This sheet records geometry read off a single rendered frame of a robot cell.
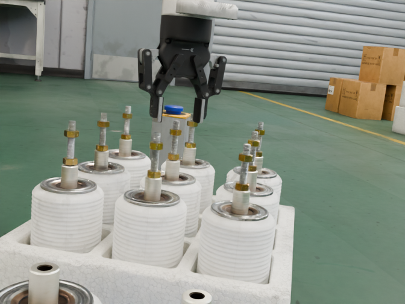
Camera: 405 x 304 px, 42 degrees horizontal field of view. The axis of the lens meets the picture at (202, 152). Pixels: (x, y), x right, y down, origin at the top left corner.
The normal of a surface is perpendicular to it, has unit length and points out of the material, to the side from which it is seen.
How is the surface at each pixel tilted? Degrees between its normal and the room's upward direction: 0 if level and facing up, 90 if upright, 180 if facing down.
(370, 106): 90
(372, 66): 90
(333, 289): 0
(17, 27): 90
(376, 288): 0
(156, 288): 90
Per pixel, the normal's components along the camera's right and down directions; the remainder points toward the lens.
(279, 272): 0.10, -0.98
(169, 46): 0.48, 0.22
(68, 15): 0.25, 0.22
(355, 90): -0.97, -0.04
